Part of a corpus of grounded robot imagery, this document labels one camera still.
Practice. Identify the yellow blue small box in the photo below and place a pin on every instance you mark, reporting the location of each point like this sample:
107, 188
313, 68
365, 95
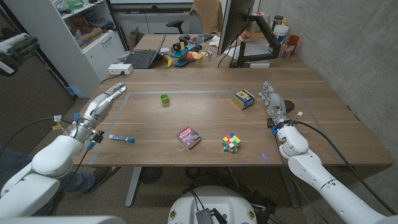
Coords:
243, 99

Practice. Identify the black round fan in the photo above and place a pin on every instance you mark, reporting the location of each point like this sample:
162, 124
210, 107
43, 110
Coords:
150, 175

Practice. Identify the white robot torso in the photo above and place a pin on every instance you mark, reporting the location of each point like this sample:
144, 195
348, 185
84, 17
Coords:
217, 199

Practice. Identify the black office chair armrest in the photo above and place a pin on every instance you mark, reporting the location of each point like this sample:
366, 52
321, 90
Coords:
174, 23

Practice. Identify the yellow banana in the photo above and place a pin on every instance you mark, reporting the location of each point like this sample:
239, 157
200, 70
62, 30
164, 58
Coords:
168, 62

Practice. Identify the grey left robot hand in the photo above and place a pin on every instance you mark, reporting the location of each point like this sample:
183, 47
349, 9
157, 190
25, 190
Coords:
96, 109

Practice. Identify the blue and white marker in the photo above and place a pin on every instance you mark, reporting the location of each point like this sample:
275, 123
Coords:
119, 138

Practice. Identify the white paper sheet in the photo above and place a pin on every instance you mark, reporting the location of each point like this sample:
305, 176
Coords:
255, 49

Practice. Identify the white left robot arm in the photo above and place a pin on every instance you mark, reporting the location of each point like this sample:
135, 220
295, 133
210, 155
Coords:
53, 155

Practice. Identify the dark computer monitor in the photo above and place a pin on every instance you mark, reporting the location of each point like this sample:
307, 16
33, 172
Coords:
234, 21

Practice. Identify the orange and teal toy airplane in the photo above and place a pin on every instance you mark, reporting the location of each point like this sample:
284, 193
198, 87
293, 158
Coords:
186, 53

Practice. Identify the white shelf cabinet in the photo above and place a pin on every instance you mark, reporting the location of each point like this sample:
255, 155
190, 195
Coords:
93, 59

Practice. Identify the black keyboard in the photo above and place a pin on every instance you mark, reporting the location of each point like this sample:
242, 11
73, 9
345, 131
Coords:
206, 37

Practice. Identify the multicolour puzzle cube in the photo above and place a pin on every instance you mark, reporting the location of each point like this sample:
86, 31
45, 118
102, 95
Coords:
231, 142

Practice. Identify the black laptop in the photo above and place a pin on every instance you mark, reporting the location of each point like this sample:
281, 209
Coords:
143, 58

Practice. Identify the person's leg in jeans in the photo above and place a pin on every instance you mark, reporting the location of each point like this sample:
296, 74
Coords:
77, 182

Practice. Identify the green plastic cup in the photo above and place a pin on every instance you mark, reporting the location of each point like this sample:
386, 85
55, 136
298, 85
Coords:
164, 99

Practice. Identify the white power adapter box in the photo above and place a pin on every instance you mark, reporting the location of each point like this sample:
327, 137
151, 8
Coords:
119, 69

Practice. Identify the grey table leg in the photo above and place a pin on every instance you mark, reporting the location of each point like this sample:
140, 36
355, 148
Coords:
133, 186
289, 189

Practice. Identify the grey and white padded object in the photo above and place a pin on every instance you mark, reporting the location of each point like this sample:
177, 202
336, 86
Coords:
18, 46

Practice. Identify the dark shoe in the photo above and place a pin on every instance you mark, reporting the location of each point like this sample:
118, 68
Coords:
102, 175

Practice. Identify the white lidded container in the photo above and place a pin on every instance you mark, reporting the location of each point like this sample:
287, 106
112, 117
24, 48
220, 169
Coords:
280, 32

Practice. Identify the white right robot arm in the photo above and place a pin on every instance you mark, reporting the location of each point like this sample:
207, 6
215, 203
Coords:
311, 169

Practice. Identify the dark lidded jar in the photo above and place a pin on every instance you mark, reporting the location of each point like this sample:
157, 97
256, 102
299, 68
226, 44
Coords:
277, 20

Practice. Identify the cardboard box with label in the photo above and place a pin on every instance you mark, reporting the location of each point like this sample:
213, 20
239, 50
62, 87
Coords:
90, 36

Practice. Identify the flat white box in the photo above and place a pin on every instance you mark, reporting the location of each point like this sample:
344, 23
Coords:
259, 65

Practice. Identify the black computer mouse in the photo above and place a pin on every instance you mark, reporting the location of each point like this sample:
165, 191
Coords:
289, 105

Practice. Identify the red cup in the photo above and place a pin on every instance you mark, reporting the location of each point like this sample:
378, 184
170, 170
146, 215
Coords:
293, 40

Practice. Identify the brown jacket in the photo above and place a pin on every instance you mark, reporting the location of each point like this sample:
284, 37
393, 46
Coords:
208, 15

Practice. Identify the purple gelatin box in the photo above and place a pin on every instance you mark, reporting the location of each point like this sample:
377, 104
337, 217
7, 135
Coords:
188, 137

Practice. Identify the clear plastic cup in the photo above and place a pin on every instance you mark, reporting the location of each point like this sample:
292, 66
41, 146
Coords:
200, 39

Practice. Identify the plain brown cardboard box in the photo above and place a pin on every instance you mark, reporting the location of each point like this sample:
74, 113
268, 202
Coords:
135, 37

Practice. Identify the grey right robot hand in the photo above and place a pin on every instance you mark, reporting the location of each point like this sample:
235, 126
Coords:
275, 105

